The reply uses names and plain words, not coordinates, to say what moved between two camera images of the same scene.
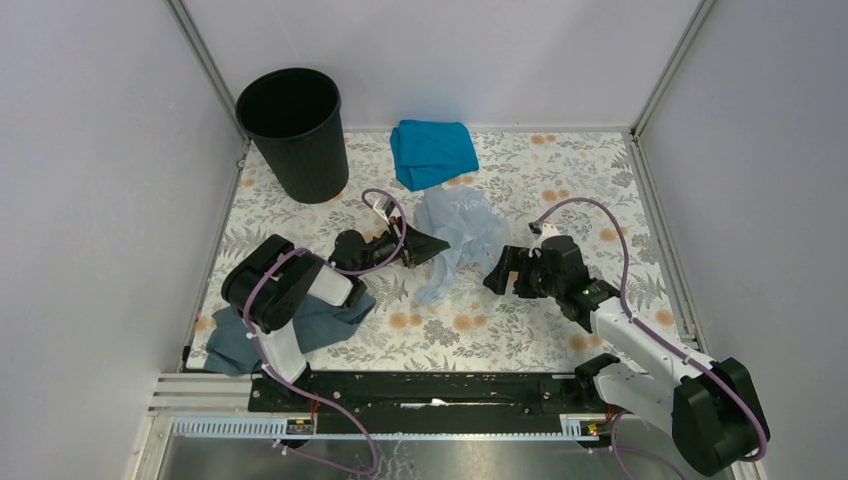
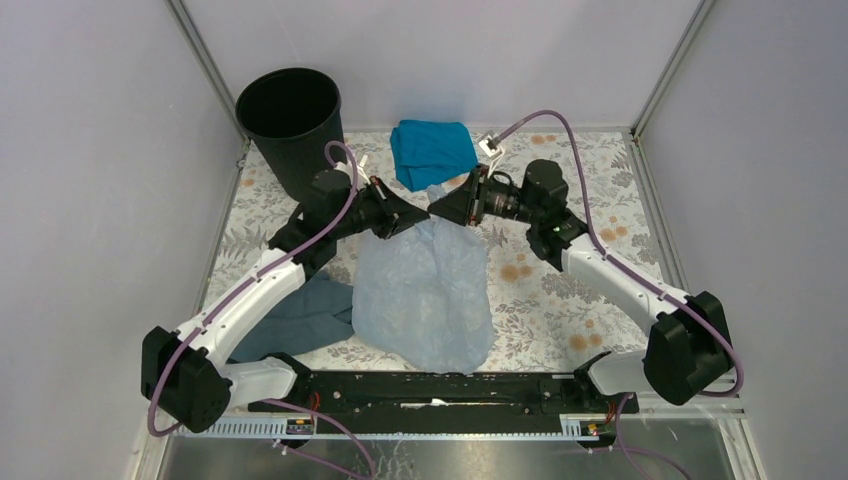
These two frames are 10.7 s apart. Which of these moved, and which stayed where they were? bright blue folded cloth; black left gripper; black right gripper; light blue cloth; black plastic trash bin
Moved: black left gripper; light blue cloth; black right gripper
Stayed: black plastic trash bin; bright blue folded cloth
